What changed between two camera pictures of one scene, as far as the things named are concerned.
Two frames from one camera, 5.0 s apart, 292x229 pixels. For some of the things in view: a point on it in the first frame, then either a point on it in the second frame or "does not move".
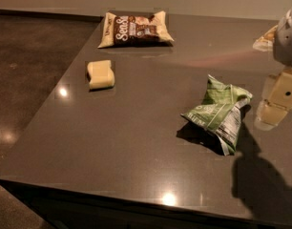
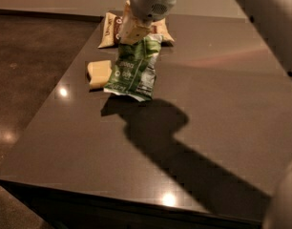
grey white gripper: (287, 38) → (148, 4)
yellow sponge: (102, 74) does not move
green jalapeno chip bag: (221, 113) → (135, 72)
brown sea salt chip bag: (134, 31) does not move
